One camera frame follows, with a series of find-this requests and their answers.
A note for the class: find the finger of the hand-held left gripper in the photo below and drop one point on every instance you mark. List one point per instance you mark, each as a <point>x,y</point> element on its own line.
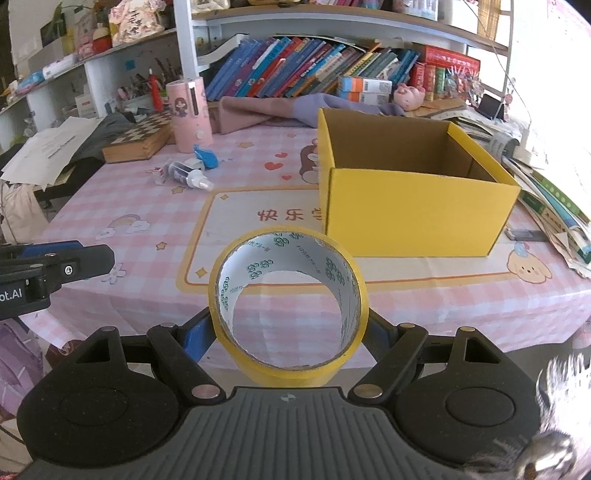
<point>87,263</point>

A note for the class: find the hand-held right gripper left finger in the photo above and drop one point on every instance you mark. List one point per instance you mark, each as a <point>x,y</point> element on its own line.
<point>196,334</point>

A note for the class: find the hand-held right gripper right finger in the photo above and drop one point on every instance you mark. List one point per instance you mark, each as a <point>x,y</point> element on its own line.
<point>376,334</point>

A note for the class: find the yellow tape roll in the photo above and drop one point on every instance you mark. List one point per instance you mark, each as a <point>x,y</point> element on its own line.
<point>277,376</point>

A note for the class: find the yellow cardboard box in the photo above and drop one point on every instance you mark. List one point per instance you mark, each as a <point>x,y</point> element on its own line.
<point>415,217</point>

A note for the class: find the small spray bottle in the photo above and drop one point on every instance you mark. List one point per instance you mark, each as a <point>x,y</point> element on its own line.
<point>187,175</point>

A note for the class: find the blue clip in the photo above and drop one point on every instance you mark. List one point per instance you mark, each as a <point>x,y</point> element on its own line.
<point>207,157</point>

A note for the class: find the cream garment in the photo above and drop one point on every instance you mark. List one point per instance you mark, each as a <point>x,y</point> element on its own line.
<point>21,212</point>

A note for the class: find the stack of white papers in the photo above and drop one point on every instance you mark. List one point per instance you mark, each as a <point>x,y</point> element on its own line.
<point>46,147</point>

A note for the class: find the dark grey cloth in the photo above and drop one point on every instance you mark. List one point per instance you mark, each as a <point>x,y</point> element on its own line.
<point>104,134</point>

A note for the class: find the wooden chess box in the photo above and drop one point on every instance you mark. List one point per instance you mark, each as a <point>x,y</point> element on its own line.
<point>138,143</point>

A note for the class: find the holder with pens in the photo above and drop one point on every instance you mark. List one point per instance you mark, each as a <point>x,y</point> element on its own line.
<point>134,92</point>

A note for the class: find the pink cylindrical desk device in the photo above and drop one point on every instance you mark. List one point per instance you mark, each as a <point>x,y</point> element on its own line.
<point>189,115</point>

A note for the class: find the flat grey case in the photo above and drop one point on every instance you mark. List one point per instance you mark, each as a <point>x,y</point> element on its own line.
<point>526,234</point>

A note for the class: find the red bottle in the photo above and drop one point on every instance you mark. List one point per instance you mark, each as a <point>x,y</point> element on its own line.
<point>154,92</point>

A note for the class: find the blue packet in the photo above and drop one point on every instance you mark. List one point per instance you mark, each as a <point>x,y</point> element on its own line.
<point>30,81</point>

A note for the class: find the fluffy white sleeve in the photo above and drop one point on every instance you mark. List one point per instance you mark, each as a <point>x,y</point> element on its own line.
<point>568,397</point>

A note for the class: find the pile of books and papers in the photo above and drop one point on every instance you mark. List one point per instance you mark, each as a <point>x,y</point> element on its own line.
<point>549,207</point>

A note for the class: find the red toy figure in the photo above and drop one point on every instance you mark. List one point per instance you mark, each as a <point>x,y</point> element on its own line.
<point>101,41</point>

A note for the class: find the pink and purple cloth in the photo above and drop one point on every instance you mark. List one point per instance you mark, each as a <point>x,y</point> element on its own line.
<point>258,113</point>

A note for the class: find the pink pig toy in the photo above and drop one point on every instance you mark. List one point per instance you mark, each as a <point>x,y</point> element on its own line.
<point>408,97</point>

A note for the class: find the white shelf unit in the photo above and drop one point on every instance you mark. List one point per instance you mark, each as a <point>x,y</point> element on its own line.
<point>187,41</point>

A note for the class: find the pink figurine decoration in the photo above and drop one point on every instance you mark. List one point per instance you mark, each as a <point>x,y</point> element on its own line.
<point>129,23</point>

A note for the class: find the potted plant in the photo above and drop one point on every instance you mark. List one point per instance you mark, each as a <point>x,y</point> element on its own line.
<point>57,21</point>

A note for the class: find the orange and white boxes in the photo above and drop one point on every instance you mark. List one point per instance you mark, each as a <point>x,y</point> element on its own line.
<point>364,90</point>

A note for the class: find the black phone on stand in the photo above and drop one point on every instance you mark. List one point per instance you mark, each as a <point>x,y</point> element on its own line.
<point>490,106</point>

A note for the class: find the row of red books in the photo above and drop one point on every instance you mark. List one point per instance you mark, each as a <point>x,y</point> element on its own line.
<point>445,69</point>

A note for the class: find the row of colourful books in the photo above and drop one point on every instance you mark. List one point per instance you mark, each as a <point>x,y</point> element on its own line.
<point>304,67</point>

